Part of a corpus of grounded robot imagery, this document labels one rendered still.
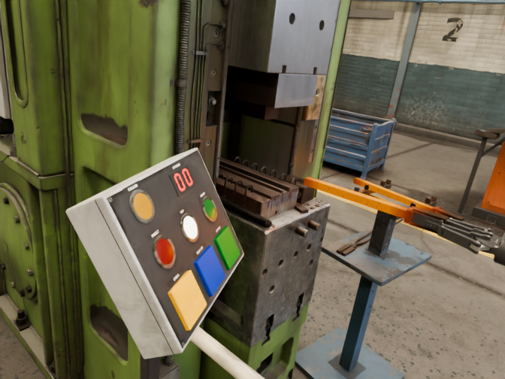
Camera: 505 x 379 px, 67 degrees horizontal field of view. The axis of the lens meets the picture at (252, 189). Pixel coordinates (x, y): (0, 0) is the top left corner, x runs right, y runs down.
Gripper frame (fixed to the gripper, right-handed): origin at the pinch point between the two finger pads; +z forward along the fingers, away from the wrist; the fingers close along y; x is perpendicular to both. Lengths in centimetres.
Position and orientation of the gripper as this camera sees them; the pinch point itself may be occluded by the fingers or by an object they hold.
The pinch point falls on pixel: (427, 219)
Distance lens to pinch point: 107.7
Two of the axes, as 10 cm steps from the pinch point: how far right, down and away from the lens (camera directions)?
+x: 1.2, -9.2, -3.6
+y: 6.6, -2.0, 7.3
